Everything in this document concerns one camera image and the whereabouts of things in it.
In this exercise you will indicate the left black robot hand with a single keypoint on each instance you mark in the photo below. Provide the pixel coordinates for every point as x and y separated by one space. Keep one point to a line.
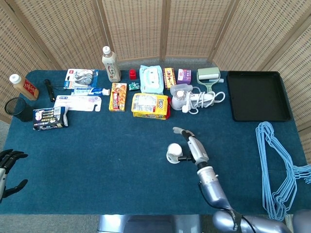
9 156

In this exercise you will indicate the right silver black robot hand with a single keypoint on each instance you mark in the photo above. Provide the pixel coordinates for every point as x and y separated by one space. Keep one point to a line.
198 150

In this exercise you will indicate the white floral paper cup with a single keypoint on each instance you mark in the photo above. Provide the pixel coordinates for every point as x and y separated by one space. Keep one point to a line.
173 151

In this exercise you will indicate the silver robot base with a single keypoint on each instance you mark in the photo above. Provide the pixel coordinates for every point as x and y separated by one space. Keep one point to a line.
148 224

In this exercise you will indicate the black mesh pen cup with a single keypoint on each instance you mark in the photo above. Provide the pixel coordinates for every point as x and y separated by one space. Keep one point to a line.
20 110

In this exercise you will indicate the black snack bag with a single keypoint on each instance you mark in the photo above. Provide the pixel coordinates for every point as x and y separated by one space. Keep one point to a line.
49 119

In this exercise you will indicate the yellow Lipo biscuit bag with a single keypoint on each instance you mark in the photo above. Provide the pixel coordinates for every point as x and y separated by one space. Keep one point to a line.
149 105

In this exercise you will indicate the brown drink bottle red label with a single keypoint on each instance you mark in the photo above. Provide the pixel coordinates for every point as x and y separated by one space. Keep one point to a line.
25 87

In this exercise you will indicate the purple small box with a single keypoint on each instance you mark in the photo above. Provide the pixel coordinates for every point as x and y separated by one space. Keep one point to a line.
184 76

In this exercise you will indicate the green lint roller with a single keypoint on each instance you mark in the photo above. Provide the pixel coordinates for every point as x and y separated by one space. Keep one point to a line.
208 74

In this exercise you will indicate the red yellow narrow box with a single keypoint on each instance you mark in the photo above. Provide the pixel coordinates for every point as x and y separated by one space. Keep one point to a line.
170 78

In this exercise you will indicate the black plastic tray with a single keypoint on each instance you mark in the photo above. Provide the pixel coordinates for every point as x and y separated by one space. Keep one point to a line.
257 95

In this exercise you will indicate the light blue wet wipes pack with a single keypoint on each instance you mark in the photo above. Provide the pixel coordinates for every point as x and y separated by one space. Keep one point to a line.
151 80

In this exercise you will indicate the white toothbrush package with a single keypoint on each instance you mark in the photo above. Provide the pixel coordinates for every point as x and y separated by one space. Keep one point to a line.
75 103

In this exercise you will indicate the blue table cloth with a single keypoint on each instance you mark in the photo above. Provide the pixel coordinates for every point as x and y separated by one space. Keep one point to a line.
109 157

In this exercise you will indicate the small green packet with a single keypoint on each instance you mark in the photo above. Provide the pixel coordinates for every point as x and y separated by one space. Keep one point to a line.
133 86

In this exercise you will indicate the yellow red food box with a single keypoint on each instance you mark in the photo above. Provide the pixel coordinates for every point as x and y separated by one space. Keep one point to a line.
118 97

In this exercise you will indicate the small red plastic item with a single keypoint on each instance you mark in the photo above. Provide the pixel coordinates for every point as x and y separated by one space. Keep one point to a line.
132 74

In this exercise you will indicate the blue white toothpaste tube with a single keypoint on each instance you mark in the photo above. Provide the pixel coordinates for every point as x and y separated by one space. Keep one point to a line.
88 91

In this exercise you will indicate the adhesive hooks blister pack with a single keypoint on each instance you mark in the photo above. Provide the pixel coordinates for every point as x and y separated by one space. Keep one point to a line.
81 77

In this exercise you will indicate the milk tea bottle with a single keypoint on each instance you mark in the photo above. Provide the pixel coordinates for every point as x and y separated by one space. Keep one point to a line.
111 68

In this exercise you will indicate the woven wooden folding screen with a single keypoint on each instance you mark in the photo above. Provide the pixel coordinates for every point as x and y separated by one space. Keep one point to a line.
136 26

